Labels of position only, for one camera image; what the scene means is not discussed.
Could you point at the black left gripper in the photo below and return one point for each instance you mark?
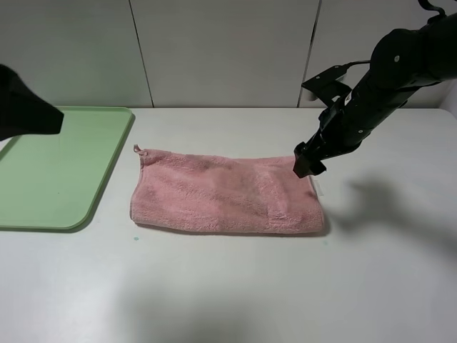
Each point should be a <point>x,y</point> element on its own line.
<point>23,112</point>

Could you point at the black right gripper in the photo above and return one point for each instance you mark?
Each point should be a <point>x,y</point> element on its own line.
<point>402,62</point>

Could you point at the pink fluffy towel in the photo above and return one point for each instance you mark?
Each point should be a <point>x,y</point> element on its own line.
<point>217,195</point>

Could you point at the green plastic tray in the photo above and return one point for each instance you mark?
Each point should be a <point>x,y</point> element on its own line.
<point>54,183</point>

